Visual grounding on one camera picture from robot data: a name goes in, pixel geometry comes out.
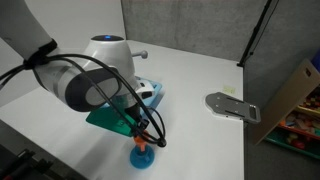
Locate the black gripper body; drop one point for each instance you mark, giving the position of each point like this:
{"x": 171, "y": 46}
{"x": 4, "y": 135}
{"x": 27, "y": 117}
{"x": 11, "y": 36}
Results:
{"x": 134, "y": 113}

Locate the orange mug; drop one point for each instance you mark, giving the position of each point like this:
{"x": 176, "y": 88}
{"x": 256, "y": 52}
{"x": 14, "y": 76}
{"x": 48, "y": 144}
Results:
{"x": 140, "y": 143}

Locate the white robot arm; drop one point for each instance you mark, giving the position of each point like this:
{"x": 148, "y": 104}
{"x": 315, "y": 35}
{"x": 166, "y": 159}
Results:
{"x": 103, "y": 74}

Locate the blue toy sink basin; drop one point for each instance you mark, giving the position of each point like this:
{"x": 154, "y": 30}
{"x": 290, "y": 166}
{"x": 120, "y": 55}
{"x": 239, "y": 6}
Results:
{"x": 155, "y": 91}

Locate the blue saucer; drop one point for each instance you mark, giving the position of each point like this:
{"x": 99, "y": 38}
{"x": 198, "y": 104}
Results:
{"x": 142, "y": 159}

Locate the grey toy faucet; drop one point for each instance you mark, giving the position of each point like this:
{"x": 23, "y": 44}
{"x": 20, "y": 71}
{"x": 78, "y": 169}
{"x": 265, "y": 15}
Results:
{"x": 143, "y": 54}

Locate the grey metal mounting plate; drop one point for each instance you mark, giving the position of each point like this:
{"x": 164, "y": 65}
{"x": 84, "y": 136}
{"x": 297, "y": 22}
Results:
{"x": 226, "y": 105}

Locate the yellow sticky note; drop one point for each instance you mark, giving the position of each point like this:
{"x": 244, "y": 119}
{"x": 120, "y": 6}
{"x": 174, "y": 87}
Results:
{"x": 229, "y": 89}

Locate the black equipment at table edge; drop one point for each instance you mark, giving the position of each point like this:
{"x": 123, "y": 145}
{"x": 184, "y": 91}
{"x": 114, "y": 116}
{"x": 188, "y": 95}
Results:
{"x": 23, "y": 165}

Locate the black pole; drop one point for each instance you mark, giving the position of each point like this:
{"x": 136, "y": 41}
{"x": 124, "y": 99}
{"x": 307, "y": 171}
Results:
{"x": 256, "y": 29}

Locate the colourful toy shelf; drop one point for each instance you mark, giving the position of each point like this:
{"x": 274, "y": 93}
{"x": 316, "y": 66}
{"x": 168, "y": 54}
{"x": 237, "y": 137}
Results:
{"x": 291, "y": 118}

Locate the green camera mount plate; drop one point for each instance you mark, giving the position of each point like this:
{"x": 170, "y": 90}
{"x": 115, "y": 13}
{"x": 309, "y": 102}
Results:
{"x": 107, "y": 118}

